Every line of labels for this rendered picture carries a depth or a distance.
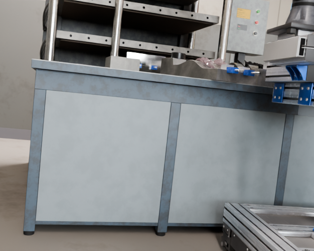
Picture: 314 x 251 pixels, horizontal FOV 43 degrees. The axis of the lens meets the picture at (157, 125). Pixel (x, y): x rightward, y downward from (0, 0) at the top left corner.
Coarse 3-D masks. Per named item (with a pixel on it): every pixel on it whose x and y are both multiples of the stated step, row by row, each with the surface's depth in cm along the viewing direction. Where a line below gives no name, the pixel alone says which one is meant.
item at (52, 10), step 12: (228, 0) 276; (48, 12) 249; (228, 12) 277; (48, 24) 249; (228, 24) 279; (48, 36) 249; (192, 36) 343; (48, 48) 250; (192, 48) 345; (48, 60) 250
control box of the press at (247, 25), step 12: (240, 0) 292; (252, 0) 295; (264, 0) 297; (240, 12) 293; (252, 12) 296; (264, 12) 298; (240, 24) 294; (252, 24) 297; (264, 24) 299; (228, 36) 293; (240, 36) 295; (252, 36) 298; (264, 36) 300; (228, 48) 294; (240, 48) 296; (252, 48) 299; (240, 60) 303
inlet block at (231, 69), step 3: (222, 66) 195; (225, 66) 193; (228, 66) 193; (231, 66) 194; (225, 69) 193; (228, 69) 191; (231, 69) 190; (234, 69) 190; (237, 69) 189; (228, 72) 191; (231, 72) 190; (234, 72) 190; (237, 72) 191
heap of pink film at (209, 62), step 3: (201, 57) 211; (219, 57) 218; (198, 60) 213; (201, 60) 208; (204, 60) 206; (207, 60) 208; (210, 60) 208; (216, 60) 217; (219, 60) 216; (222, 60) 217; (204, 63) 206; (207, 63) 206; (210, 63) 205; (213, 63) 208; (216, 63) 214; (219, 63) 213; (222, 63) 211; (225, 63) 213; (210, 66) 204; (213, 66) 204
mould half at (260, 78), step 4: (232, 64) 238; (236, 64) 234; (240, 64) 236; (252, 68) 234; (256, 68) 236; (264, 72) 208; (260, 76) 207; (264, 76) 208; (256, 80) 209; (260, 80) 207; (264, 80) 208; (256, 84) 208; (260, 84) 208; (264, 84) 208; (268, 84) 209; (272, 84) 210
